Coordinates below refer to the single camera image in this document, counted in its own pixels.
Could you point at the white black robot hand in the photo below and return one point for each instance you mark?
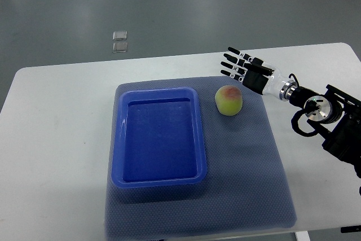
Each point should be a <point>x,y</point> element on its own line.
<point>257,75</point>

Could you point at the green red peach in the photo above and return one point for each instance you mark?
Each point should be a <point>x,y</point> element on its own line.
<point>229,100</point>

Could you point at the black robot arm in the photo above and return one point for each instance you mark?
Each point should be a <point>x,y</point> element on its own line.
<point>335,116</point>

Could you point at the upper floor metal plate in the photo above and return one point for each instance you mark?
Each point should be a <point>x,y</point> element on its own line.
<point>119,35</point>

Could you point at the blue grey mesh mat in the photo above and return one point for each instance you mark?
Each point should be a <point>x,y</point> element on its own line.
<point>245,188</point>

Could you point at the blue rectangular plastic tray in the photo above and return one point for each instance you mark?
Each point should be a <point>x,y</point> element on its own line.
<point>158,139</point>

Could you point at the white table leg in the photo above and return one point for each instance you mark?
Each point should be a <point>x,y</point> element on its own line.
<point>302,236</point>

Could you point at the black table edge bracket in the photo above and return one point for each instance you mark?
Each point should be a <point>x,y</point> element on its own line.
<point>351,229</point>

